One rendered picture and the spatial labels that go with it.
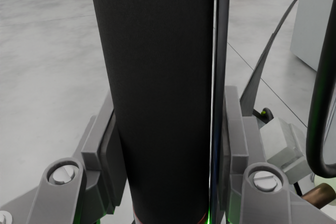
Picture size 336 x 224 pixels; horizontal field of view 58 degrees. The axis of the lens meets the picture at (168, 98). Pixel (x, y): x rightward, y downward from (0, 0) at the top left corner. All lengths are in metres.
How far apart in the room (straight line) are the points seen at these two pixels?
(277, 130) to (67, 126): 2.19
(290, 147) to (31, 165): 2.04
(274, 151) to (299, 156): 0.04
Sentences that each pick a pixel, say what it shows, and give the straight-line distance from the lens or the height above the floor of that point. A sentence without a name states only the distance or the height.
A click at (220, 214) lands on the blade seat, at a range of 0.43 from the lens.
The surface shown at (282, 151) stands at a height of 1.15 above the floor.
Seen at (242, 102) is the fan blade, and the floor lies 1.33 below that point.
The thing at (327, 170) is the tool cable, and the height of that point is 1.39.
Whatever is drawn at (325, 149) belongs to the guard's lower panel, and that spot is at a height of 0.31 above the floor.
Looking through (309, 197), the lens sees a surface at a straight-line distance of 0.25.
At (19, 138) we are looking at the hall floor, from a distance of 2.70.
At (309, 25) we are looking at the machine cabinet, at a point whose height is 0.43.
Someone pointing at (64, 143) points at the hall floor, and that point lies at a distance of 2.48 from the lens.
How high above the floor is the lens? 1.55
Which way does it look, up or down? 34 degrees down
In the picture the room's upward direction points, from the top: 4 degrees counter-clockwise
